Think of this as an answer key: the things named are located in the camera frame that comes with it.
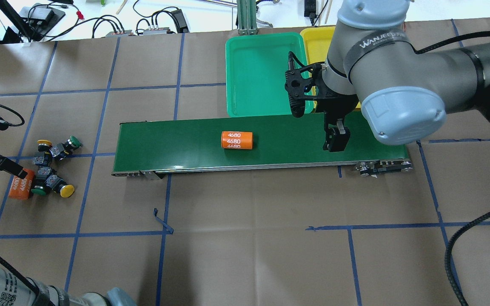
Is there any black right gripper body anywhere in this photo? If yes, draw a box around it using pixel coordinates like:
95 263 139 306
322 96 358 128

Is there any orange 4680 cylinder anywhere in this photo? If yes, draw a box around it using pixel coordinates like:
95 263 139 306
9 169 34 200
220 130 254 150

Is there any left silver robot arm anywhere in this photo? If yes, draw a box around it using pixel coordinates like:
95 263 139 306
0 117 135 306

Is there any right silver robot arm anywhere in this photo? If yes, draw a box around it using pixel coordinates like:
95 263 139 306
321 0 490 145

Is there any yellow push button far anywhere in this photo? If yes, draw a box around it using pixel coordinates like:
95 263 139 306
37 139 52 155

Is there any yellow push button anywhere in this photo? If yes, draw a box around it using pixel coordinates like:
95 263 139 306
45 174 75 198
37 139 52 155

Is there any green push button near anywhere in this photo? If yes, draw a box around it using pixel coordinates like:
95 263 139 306
30 176 51 196

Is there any green push button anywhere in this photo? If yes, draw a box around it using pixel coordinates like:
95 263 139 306
49 136 83 160
30 176 51 196

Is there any yellow plastic tray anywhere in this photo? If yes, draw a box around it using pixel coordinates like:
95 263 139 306
299 26 362 112

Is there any yellow push button near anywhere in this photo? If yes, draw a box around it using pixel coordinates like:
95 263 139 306
45 174 75 198

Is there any green push button far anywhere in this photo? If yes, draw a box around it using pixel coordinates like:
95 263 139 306
49 136 83 160

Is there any green plastic tray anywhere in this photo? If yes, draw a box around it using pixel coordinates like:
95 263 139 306
225 32 306 117

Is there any black power adapter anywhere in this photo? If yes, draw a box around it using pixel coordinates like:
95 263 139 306
20 3 66 31

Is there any green conveyor belt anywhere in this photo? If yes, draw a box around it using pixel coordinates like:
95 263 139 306
111 112 413 179

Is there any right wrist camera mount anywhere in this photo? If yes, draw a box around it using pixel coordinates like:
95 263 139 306
285 51 327 118

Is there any push button switch block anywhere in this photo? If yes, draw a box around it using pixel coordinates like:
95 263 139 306
32 152 53 168

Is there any aluminium frame post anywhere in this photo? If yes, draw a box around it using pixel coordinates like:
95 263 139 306
236 0 258 35

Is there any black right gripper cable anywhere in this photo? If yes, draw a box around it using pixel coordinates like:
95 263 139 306
415 30 490 306

